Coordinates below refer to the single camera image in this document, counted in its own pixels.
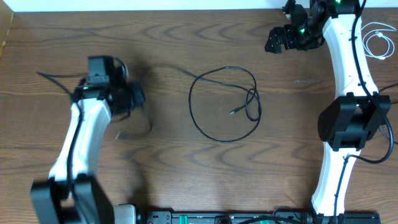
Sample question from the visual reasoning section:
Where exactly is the white usb cable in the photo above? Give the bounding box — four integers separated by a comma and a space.
360, 21, 398, 60

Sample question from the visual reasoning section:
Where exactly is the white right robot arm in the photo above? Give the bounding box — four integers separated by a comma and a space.
265, 0, 391, 223

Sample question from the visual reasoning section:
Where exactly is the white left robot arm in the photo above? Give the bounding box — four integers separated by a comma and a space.
30, 55, 146, 223

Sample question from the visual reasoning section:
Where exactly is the cardboard panel left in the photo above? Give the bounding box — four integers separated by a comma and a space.
0, 0, 14, 55

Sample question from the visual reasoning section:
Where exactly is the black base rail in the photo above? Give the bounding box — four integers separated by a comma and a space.
136, 206, 381, 224

